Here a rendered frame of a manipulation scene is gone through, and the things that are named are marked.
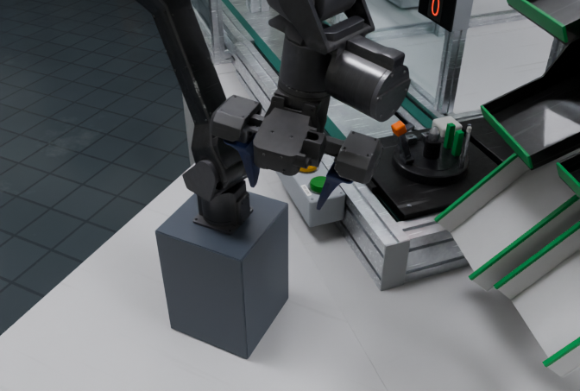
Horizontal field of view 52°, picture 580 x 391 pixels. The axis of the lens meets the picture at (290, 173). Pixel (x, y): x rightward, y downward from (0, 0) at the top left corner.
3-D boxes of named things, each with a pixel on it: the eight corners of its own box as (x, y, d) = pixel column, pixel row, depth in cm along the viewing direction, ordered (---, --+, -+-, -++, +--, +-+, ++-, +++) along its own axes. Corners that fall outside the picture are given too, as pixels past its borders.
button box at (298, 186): (309, 228, 108) (310, 201, 104) (272, 167, 124) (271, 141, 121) (344, 220, 110) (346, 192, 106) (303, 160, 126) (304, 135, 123)
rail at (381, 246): (380, 291, 101) (386, 242, 94) (236, 76, 169) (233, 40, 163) (409, 283, 102) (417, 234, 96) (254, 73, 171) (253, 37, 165)
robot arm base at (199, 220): (191, 223, 84) (187, 187, 81) (216, 198, 89) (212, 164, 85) (234, 236, 82) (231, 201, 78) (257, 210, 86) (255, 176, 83)
